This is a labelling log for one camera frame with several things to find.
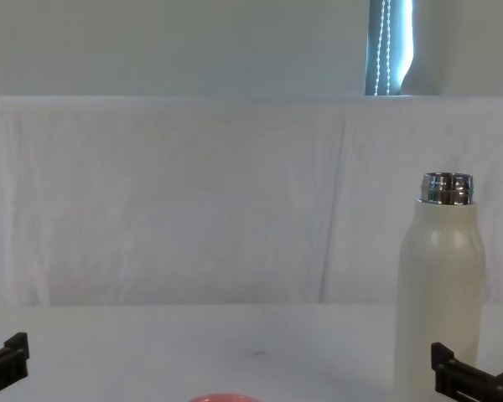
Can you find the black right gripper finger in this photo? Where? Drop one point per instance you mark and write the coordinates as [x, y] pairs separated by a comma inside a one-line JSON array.
[[465, 381]]

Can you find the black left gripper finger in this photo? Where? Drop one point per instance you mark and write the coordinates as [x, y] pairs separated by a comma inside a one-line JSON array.
[[16, 356]]

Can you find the cream vacuum bottle steel neck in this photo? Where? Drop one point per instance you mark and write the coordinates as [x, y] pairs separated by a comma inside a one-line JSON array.
[[440, 285]]

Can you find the white table cloth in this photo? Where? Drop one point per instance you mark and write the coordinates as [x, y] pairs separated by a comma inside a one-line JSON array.
[[193, 352]]

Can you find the pink cup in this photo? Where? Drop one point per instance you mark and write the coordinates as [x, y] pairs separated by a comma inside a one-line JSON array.
[[224, 398]]

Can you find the white wrinkled backdrop cloth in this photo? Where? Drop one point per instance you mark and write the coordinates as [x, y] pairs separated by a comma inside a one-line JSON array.
[[193, 201]]

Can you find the white curtain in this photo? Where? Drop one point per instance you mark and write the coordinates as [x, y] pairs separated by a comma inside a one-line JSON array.
[[151, 42]]

